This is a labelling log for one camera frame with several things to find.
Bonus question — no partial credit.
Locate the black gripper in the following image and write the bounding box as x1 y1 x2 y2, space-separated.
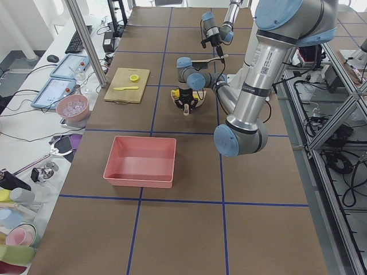
174 89 198 111
201 33 224 62

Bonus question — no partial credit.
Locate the beige plastic dustpan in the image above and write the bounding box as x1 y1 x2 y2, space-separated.
170 88 206 116

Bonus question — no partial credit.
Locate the wooden hand brush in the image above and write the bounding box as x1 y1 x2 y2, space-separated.
192 54 229 70

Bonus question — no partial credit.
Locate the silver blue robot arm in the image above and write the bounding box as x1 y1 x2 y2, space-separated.
200 1 243 63
176 1 338 157

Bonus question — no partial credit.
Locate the pink plastic bin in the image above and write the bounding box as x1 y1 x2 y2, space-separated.
103 136 177 188

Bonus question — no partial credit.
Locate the yellow plastic toy knife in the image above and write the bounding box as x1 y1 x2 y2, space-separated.
113 86 139 91

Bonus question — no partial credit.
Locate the yellow toy lemon half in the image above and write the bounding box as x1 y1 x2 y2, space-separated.
129 74 140 82

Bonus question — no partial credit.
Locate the wooden cutting board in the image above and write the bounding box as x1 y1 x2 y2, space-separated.
104 68 150 104

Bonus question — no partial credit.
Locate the black power adapter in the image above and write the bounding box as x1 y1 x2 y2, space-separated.
103 32 115 53

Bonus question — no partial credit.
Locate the metal measuring cup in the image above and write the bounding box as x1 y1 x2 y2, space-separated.
73 84 81 95

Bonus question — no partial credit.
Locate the pink bowl with ice cubes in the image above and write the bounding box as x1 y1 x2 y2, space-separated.
56 95 89 122

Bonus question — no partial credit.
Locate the blue teach pendant upper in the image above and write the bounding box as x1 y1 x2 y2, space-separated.
50 53 89 79

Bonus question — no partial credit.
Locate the blue teach pendant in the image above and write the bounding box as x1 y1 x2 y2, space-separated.
31 78 76 109
50 53 89 79

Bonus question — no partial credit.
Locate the black keyboard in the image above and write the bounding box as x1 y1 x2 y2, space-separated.
65 30 84 54

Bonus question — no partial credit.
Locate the blue teach pendant lower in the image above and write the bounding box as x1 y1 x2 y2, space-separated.
31 78 76 109

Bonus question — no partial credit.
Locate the black computer mouse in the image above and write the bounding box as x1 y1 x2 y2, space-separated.
46 54 60 63

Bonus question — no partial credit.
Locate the grey cup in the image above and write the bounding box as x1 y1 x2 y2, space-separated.
9 187 35 205

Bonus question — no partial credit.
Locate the pink cup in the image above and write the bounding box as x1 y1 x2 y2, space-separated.
5 227 35 246

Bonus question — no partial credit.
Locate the light blue cup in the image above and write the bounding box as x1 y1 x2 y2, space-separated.
0 208 24 229

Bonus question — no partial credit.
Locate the green cup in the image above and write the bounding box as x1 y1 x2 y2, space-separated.
1 245 36 266

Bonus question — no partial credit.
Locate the aluminium frame post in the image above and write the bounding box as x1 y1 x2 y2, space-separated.
65 0 108 88

